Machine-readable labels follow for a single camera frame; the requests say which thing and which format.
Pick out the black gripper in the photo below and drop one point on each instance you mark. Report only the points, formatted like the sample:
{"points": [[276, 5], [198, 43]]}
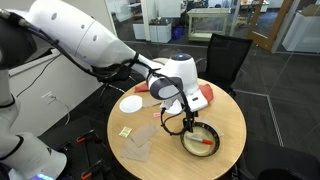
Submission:
{"points": [[190, 116]]}

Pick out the grey marker with red cap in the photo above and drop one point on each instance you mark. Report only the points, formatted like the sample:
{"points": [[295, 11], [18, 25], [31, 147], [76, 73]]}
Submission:
{"points": [[200, 140]]}

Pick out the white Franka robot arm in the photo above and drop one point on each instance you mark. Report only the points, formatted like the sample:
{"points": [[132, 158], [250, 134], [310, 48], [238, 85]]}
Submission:
{"points": [[83, 36]]}

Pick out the dark rimmed cream bowl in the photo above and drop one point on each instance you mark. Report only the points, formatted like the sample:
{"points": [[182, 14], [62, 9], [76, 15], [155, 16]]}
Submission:
{"points": [[195, 150]]}

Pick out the pink sticky note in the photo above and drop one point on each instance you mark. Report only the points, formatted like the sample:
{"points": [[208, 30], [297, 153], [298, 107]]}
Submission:
{"points": [[157, 114]]}

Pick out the red orange cloth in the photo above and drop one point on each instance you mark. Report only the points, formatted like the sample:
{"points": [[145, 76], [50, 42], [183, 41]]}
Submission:
{"points": [[207, 92]]}

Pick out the brown paper napkin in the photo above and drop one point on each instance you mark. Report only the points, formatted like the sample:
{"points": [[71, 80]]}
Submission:
{"points": [[143, 134], [136, 153], [148, 101]]}

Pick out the large white plate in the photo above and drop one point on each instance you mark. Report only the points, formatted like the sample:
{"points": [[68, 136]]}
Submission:
{"points": [[131, 104]]}

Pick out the yellow sachet packet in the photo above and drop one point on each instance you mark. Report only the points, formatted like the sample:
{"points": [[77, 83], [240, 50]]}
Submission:
{"points": [[125, 132]]}

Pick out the black mesh office chair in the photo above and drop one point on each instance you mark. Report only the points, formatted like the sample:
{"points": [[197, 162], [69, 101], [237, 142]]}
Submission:
{"points": [[283, 163], [226, 56]]}

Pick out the black padded office chair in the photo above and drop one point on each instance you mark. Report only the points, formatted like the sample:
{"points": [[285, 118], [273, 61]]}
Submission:
{"points": [[115, 74]]}

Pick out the blue bin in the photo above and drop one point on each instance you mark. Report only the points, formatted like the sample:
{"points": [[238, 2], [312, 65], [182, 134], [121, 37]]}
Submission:
{"points": [[177, 33]]}

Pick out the white low cabinet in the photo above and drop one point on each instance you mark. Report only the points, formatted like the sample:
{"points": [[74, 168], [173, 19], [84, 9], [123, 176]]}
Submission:
{"points": [[160, 33]]}

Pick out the wooden door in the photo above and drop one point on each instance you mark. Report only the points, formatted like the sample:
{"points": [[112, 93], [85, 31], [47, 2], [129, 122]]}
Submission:
{"points": [[263, 40]]}

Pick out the cream utility cart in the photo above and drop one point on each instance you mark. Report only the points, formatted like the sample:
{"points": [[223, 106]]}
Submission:
{"points": [[208, 13]]}

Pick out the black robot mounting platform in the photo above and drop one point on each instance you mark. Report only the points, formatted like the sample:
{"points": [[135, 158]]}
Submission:
{"points": [[71, 156]]}

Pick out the white counter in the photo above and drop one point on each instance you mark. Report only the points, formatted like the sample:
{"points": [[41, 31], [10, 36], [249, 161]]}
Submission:
{"points": [[300, 33]]}

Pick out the brown cardboard box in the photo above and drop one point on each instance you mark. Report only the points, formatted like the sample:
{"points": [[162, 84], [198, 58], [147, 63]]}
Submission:
{"points": [[312, 10]]}

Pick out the white wall outlet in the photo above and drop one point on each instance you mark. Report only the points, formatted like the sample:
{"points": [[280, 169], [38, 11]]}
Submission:
{"points": [[47, 97]]}

